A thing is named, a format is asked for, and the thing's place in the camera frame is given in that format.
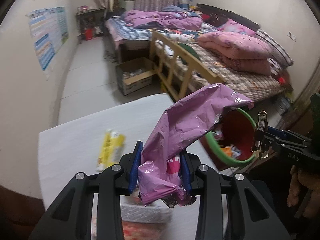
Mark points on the wall poster charts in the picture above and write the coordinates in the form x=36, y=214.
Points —
x=48, y=30

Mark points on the red bin with green rim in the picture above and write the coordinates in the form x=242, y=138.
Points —
x=230, y=143

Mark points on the yellow bear box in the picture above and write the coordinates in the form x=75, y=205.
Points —
x=111, y=150

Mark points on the blue striped bag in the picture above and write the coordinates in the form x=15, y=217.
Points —
x=184, y=4

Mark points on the blue checked bedsheet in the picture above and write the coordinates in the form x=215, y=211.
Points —
x=122, y=31

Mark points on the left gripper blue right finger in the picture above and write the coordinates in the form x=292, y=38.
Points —
x=185, y=173

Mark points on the purple foil bag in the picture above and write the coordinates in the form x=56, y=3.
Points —
x=180, y=125

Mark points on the striped pillow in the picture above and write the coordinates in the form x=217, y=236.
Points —
x=278, y=53

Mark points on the green cushion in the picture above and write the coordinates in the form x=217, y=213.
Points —
x=190, y=50

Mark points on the plaid mattress cover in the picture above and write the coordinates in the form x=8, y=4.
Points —
x=254, y=86

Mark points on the cardboard box on floor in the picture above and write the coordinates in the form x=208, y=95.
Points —
x=134, y=75

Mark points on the dark side desk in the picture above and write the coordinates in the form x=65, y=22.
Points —
x=90, y=18

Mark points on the purple duvet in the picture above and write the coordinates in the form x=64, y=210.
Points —
x=184, y=19

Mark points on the person right hand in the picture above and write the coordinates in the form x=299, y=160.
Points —
x=301, y=179

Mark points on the red bucket under desk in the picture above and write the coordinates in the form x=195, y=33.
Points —
x=89, y=34

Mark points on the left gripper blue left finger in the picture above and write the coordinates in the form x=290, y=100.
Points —
x=134, y=164

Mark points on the dark wooden headboard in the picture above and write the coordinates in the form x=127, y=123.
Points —
x=218, y=16

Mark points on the pocky strawberry box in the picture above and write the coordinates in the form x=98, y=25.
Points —
x=144, y=222

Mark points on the folded pink quilt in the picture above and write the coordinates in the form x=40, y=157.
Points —
x=239, y=52

